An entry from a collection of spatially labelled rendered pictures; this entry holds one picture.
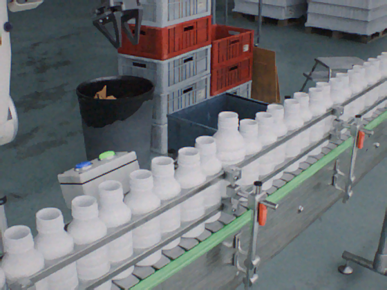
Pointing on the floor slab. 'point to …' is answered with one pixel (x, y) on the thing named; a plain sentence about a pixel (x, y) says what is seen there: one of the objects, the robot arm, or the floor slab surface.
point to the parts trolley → (227, 19)
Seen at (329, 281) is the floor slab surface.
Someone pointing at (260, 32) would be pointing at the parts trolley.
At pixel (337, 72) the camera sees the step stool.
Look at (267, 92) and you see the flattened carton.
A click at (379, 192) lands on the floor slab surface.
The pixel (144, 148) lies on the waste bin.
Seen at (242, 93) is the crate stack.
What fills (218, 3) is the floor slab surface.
